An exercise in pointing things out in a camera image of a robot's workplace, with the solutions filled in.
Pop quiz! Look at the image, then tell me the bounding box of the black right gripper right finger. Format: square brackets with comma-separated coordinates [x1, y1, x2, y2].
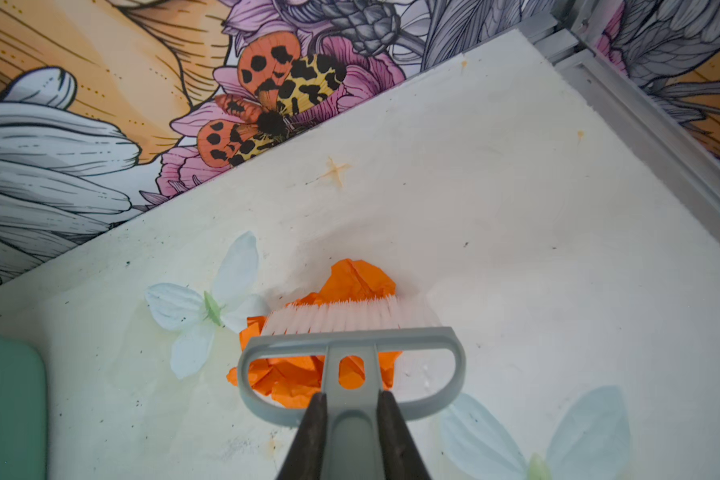
[376, 391, 431, 480]

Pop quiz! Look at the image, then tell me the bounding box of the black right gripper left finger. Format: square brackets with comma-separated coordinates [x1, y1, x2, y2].
[276, 392, 328, 480]

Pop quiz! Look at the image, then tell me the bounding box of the grey-green hand brush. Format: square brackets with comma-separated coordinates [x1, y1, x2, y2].
[237, 295, 467, 479]

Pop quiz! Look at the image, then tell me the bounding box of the green plastic trash bin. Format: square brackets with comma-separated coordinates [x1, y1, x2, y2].
[0, 337, 48, 479]

